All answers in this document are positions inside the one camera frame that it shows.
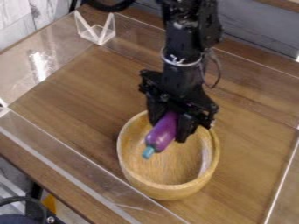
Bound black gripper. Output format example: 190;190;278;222
139;63;219;143

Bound purple toy eggplant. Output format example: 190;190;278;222
143;111;178;159

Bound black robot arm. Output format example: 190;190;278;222
139;0;223;143

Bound brown wooden bowl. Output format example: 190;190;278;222
117;111;221;200

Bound clear acrylic tray walls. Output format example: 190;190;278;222
0;10;299;224

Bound black clamp with screw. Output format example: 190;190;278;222
24;198;66;224

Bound clear acrylic corner bracket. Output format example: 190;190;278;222
74;11;117;46

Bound black cable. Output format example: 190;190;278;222
0;195;45;224

